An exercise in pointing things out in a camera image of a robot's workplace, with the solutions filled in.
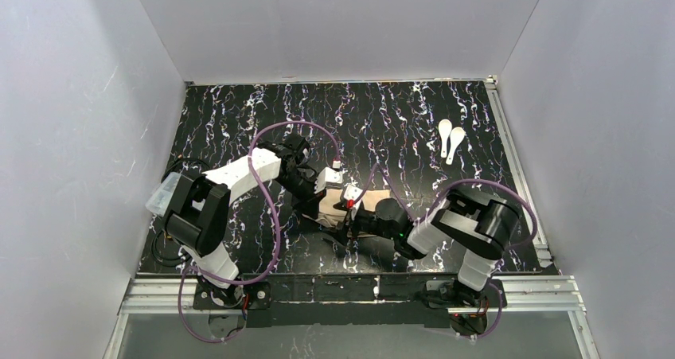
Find white spoon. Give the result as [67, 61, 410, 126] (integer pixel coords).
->
[446, 127, 466, 165]
[437, 119, 453, 158]

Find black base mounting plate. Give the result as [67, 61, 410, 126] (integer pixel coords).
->
[188, 273, 508, 332]

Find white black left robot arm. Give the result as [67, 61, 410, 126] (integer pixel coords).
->
[158, 135, 342, 289]

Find aluminium front frame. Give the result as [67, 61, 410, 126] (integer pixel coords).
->
[104, 274, 599, 358]

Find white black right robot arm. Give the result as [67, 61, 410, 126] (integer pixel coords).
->
[335, 185, 520, 293]

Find clear plastic box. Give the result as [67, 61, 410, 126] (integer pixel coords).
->
[145, 172, 181, 217]

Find white spoon right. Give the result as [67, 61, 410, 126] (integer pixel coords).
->
[446, 127, 466, 165]

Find white spoon left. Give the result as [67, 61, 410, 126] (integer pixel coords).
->
[437, 119, 453, 158]

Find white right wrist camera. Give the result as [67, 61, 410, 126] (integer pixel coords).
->
[341, 184, 364, 209]

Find beige cloth napkin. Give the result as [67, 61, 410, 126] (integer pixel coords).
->
[299, 189, 392, 231]

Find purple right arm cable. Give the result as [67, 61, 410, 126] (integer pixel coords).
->
[348, 162, 539, 341]

